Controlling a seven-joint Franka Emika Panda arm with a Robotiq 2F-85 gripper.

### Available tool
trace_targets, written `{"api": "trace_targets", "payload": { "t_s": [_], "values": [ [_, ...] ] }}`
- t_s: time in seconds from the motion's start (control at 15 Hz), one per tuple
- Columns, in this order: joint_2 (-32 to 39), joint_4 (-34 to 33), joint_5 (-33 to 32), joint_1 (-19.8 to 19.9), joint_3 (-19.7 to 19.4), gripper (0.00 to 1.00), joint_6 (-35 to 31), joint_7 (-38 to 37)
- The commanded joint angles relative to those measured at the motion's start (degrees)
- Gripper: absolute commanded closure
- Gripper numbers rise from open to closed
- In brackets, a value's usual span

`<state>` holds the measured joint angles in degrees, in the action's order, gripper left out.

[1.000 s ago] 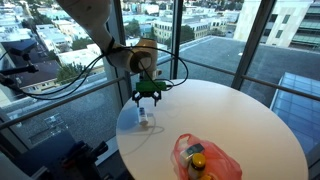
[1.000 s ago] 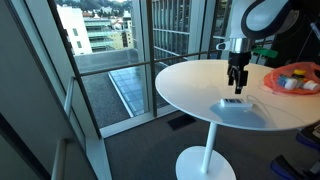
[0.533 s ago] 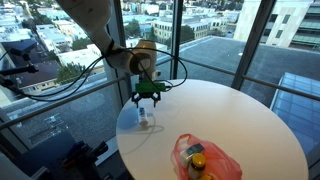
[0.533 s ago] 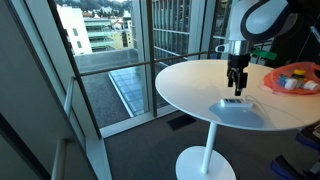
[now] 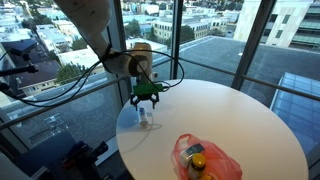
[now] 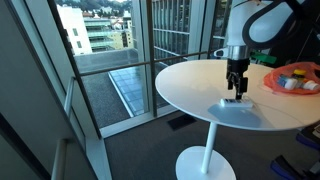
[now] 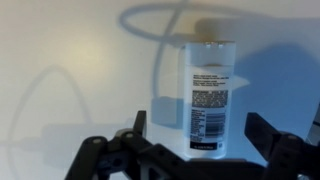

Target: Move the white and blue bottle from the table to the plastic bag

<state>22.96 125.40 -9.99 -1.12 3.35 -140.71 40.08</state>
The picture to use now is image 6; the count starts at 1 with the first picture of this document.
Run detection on blue and white tube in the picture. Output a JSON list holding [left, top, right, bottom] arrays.
[[277, 74, 298, 91]]

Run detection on white table pedestal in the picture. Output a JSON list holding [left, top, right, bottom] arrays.
[[175, 121, 237, 180]]

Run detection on white and blue bottle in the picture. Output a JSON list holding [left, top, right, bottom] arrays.
[[219, 97, 254, 109]]

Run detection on orange bottle white cap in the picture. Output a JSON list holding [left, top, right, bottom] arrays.
[[301, 79, 320, 92]]

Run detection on grey window rail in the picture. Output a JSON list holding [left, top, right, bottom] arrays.
[[79, 49, 231, 77]]

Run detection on red plastic bag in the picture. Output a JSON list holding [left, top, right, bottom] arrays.
[[263, 61, 320, 96]]

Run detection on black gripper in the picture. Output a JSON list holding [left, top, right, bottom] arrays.
[[226, 58, 251, 101]]

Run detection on dark window mullion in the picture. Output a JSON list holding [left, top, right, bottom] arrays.
[[146, 0, 158, 118], [46, 0, 103, 139]]

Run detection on yellow cap bottle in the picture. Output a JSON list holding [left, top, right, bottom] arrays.
[[293, 68, 308, 81]]

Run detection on dark floor vent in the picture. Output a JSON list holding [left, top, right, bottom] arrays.
[[167, 114, 198, 132]]

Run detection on blue stand foot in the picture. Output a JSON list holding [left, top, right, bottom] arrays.
[[295, 131, 320, 151], [269, 154, 303, 180]]

